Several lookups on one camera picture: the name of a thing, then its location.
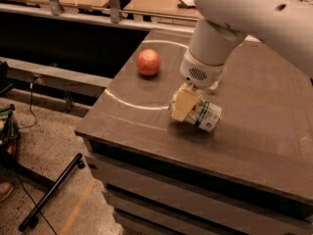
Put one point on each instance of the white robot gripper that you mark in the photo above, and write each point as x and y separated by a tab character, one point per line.
200	71

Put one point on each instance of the white green 7up can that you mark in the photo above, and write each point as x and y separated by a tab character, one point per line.
203	114

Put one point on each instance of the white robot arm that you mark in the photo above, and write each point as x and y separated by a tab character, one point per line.
285	26

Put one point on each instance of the clear plastic water bottle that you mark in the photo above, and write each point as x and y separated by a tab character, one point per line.
215	85

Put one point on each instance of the orange round fruit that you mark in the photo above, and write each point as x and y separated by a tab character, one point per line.
148	62

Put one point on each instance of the grey cabinet with drawers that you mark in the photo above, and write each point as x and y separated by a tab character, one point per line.
251	175

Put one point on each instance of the green dark bag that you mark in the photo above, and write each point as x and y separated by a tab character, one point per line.
9	130

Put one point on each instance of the black metal floor bar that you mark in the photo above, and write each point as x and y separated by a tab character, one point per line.
31	219

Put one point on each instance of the shoe on floor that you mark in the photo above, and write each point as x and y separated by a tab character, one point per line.
6	189

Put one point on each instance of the metal bracket post middle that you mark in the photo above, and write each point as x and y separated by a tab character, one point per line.
115	11

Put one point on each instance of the grey metal rail beam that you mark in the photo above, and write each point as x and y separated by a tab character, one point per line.
68	80

